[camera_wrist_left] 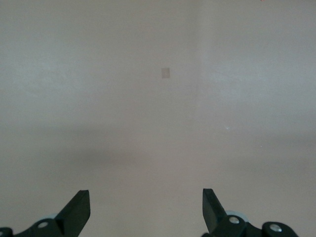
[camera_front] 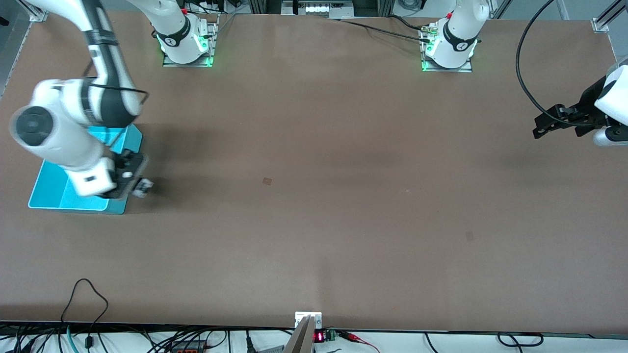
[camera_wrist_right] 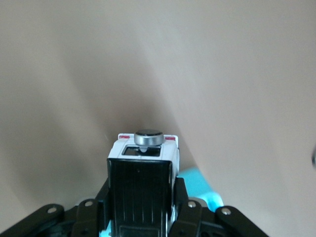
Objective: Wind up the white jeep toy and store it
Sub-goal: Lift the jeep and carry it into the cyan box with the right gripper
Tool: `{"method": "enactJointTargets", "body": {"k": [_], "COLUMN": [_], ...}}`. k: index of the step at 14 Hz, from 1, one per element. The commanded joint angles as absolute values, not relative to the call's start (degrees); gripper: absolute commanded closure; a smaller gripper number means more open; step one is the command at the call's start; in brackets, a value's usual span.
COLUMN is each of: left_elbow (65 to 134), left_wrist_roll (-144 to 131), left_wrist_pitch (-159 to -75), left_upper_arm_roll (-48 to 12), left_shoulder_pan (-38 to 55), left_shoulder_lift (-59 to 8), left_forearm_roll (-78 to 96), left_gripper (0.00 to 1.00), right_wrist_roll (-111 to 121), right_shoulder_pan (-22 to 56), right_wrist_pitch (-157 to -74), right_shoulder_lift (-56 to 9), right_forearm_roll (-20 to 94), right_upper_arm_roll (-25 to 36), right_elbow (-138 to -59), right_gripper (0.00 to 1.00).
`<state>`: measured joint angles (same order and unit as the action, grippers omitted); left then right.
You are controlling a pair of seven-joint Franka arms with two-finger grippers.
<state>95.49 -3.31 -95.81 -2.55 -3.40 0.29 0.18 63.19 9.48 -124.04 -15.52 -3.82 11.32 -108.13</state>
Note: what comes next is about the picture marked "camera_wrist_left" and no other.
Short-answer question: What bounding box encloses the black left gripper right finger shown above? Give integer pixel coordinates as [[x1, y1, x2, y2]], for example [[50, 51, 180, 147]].
[[201, 188, 301, 237]]

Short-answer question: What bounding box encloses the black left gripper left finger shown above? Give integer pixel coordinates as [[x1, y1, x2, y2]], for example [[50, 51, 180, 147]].
[[0, 189, 90, 237]]

